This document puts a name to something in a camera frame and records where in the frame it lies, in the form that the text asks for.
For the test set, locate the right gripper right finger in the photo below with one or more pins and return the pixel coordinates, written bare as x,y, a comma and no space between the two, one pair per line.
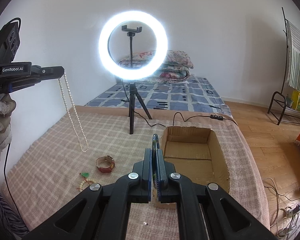
163,169

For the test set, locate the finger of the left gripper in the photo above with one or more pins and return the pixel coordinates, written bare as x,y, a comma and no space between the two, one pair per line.
48,73

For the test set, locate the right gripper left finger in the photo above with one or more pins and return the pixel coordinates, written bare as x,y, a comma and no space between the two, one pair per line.
141,193

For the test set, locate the red leather wrist watch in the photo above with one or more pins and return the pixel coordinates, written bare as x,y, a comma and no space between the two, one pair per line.
105,164

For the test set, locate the cream bead bracelet green pendant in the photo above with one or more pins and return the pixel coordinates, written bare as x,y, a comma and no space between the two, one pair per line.
86,181

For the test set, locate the white gloved left hand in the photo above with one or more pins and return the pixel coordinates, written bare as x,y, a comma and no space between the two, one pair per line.
7,106

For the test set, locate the brown cardboard box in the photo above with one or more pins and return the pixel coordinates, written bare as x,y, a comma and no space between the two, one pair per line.
196,153

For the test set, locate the pink plaid blanket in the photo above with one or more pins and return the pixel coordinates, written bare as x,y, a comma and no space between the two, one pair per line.
46,177

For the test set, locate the black phone holder clamp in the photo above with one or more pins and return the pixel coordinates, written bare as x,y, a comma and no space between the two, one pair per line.
131,33

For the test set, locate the folded floral quilt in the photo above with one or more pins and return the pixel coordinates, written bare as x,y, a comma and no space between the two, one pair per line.
174,69

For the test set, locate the black clothes rack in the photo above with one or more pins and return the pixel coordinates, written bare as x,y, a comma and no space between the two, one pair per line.
280,106

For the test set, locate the zebra striped clothing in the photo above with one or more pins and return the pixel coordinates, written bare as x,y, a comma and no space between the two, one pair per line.
11,223

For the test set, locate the yellow box on rack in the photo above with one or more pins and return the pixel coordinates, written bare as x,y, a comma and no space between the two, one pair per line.
296,100

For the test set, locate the striped hanging cloth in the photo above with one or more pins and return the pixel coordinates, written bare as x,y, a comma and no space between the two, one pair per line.
293,76

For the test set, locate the white ring light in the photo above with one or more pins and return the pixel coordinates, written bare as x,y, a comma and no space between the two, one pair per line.
122,18

